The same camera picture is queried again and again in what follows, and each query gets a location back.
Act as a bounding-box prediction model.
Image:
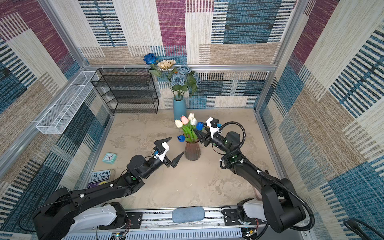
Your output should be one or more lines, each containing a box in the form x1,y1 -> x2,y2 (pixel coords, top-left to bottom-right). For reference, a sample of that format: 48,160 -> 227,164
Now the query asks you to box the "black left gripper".
140,137 -> 183,181

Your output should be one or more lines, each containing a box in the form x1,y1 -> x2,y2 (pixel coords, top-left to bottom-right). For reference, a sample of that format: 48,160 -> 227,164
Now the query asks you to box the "blue tulip stem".
194,122 -> 205,142
177,135 -> 186,143

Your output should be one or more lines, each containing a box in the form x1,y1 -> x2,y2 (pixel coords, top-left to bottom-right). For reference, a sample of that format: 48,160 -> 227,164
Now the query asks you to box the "red ribbed glass vase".
185,141 -> 201,161

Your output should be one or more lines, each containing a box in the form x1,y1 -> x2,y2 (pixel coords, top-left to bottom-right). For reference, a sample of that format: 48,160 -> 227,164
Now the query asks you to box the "pink tulip stem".
181,116 -> 193,143

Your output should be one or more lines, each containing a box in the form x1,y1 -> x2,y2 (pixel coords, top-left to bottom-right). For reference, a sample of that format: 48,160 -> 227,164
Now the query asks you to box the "light blue cylindrical vase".
173,96 -> 187,120

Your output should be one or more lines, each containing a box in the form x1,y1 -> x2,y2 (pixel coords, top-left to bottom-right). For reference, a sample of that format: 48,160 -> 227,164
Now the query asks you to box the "pale blue rose bouquet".
167,65 -> 201,101

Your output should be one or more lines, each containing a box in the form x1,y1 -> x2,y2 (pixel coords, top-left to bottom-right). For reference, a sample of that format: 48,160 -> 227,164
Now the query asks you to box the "cream sunflower with stem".
157,60 -> 176,71

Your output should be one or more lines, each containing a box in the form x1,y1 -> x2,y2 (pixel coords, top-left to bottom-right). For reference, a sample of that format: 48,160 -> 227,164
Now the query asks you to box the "dark blue rose stem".
143,53 -> 162,77

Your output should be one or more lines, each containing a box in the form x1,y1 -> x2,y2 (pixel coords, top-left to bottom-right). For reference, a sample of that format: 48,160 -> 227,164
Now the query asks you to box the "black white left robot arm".
33,138 -> 184,240

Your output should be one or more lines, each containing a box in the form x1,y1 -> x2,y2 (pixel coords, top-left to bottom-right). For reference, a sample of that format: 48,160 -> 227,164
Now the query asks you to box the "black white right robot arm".
193,118 -> 316,233

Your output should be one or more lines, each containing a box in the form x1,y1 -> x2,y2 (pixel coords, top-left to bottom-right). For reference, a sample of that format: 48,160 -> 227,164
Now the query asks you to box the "teal small alarm clock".
103,153 -> 117,165

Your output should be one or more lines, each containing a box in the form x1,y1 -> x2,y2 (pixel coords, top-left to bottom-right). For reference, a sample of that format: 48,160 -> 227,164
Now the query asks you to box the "blue grey cushion pad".
172,206 -> 205,224

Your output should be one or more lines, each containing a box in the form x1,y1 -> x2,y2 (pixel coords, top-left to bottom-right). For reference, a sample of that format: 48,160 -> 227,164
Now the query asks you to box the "treehouse paperback book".
87,169 -> 116,189

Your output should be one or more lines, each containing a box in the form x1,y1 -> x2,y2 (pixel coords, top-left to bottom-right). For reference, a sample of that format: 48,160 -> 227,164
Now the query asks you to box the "pink pencil case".
254,188 -> 262,201

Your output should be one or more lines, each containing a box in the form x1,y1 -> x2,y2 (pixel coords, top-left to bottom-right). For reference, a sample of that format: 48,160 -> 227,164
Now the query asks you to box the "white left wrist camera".
153,147 -> 170,162

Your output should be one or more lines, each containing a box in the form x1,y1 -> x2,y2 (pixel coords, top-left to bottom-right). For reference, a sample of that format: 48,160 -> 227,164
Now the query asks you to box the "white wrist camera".
153,147 -> 170,162
206,117 -> 222,139

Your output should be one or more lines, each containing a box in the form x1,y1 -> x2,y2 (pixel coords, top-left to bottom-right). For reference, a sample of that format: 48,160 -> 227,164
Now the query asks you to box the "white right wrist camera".
206,117 -> 222,139

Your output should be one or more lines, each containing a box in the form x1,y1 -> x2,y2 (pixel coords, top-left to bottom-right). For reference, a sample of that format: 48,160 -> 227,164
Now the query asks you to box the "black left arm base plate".
115,212 -> 143,230

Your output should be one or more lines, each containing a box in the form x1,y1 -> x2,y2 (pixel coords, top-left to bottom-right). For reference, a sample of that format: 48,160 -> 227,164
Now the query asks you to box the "black wire shelf rack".
91,68 -> 159,114

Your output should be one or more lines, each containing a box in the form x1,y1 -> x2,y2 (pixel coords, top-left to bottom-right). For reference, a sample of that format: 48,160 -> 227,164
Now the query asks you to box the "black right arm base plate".
220,206 -> 250,226

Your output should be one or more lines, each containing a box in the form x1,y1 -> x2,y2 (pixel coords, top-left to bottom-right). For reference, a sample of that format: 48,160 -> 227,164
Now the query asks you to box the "white wire mesh basket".
36,71 -> 95,135

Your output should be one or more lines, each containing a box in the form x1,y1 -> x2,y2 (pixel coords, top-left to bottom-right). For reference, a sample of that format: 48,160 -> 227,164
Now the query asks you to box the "black cable at corner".
343,218 -> 384,240

